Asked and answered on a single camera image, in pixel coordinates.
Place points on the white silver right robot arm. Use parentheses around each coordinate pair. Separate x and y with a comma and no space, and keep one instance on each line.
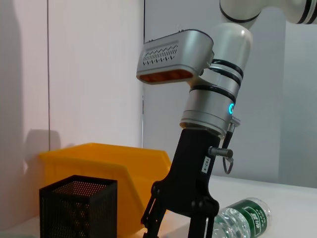
(230,49)

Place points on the yellow plastic bin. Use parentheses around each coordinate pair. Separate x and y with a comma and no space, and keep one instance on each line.
(104,158)

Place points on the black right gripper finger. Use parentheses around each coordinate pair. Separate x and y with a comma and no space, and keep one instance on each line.
(153,218)
(201,226)

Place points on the silver right wrist pin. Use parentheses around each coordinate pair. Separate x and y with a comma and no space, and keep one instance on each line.
(220,151)

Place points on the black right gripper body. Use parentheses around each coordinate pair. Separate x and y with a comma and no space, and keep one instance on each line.
(190,178)

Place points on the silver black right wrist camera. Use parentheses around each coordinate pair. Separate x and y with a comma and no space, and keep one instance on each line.
(173,54)

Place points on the clear green-label water bottle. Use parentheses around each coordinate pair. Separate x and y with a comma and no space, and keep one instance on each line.
(247,215)

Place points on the black mesh pen holder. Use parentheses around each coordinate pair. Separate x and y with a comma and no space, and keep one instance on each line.
(79,210)

